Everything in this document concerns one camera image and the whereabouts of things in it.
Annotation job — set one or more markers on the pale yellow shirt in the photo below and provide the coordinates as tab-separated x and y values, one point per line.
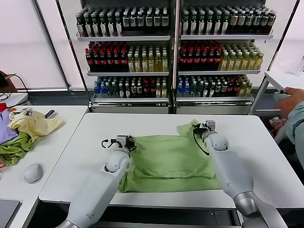
38	124

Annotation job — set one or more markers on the purple garment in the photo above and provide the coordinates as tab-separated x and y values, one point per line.
6	129

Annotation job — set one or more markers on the crumpled green garment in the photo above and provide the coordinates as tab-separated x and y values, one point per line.
14	149

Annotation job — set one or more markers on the white metal side table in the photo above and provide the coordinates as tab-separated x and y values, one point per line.
273	78

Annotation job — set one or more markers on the bottle shelf unit wide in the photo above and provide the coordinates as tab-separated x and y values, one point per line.
221	60

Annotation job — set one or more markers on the grey laptop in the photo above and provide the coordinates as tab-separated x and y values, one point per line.
8	212

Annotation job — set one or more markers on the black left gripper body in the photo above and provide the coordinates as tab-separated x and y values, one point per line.
131	143

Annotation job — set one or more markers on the grey handheld controller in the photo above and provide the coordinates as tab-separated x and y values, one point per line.
279	96

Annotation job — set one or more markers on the pink clothes pile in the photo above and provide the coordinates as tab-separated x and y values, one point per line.
279	124

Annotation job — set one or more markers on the red garment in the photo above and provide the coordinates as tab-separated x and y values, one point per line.
2	107

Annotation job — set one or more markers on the bottle shelf unit blue-left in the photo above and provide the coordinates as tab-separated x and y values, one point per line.
128	60

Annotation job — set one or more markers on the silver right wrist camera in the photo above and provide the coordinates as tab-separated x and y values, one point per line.
211	126

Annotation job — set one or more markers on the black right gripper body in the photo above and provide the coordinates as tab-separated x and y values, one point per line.
202	128

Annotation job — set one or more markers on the grey computer mouse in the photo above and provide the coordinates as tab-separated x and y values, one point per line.
33	173

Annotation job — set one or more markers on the green polo shirt red print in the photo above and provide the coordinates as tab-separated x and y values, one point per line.
166	161

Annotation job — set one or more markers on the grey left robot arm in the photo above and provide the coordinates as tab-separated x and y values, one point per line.
99	190

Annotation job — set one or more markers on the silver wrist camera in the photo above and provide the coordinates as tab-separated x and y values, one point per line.
211	126
121	141

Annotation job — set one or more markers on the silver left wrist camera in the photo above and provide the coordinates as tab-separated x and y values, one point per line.
121	141

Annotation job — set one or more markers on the brown cardboard box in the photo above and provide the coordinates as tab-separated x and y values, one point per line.
8	83

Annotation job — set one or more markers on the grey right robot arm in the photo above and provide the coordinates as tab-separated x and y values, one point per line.
232	171

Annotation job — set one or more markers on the blue white striped cloth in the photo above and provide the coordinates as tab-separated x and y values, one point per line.
50	113

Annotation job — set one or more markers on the white printed cloth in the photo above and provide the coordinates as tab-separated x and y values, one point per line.
28	112

